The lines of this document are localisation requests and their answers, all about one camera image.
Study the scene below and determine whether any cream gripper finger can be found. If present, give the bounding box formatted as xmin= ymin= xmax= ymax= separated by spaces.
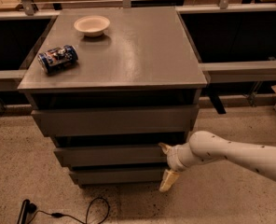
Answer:
xmin=159 ymin=170 xmax=179 ymax=192
xmin=159 ymin=143 xmax=172 ymax=155

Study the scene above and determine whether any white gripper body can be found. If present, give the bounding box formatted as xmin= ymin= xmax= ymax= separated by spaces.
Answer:
xmin=167 ymin=145 xmax=187 ymax=172

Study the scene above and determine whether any grey drawer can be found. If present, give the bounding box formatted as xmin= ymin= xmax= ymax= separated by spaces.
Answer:
xmin=32 ymin=105 xmax=199 ymax=136
xmin=54 ymin=144 xmax=167 ymax=168
xmin=69 ymin=165 xmax=168 ymax=186

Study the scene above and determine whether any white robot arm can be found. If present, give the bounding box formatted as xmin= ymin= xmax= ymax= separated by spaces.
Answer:
xmin=159 ymin=131 xmax=276 ymax=192

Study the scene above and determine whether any grey top drawer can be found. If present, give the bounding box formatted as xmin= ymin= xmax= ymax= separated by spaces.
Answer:
xmin=32 ymin=105 xmax=199 ymax=136

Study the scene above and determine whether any grey bottom drawer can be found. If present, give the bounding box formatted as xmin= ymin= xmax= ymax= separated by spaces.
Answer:
xmin=69 ymin=165 xmax=168 ymax=186

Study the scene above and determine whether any grey drawer cabinet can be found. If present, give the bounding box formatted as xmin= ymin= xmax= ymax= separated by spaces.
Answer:
xmin=17 ymin=7 xmax=208 ymax=189

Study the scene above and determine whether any crushed blue soda can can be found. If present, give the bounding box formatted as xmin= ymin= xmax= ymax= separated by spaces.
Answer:
xmin=37 ymin=45 xmax=78 ymax=74

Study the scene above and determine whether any white paper bowl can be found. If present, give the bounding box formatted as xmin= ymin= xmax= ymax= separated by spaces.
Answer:
xmin=74 ymin=16 xmax=110 ymax=37

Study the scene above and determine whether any black power adapter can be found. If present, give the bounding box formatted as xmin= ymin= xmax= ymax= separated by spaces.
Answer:
xmin=17 ymin=199 xmax=36 ymax=224

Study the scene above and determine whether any grey metal rail frame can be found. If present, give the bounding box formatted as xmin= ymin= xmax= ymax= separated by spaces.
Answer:
xmin=0 ymin=0 xmax=276 ymax=117

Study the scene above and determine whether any black cable on floor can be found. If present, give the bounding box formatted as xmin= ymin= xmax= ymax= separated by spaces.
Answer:
xmin=27 ymin=197 xmax=111 ymax=224

